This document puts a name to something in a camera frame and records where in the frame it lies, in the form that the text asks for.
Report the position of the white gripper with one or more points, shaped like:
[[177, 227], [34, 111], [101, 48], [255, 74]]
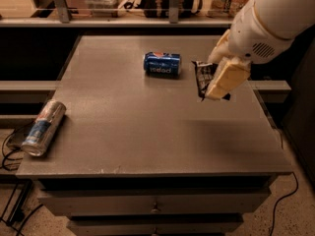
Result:
[[252, 38]]

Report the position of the black rxbar chocolate wrapper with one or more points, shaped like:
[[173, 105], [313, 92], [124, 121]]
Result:
[[204, 74]]

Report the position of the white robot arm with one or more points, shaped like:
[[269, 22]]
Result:
[[285, 18]]

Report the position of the blue pepsi can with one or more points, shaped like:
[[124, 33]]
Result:
[[162, 63]]

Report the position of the silver red bull can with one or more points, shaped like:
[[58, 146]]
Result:
[[44, 128]]

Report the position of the grey drawer cabinet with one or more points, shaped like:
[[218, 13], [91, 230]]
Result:
[[131, 139]]

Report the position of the round metal drawer knob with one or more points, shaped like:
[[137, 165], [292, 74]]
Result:
[[155, 209]]

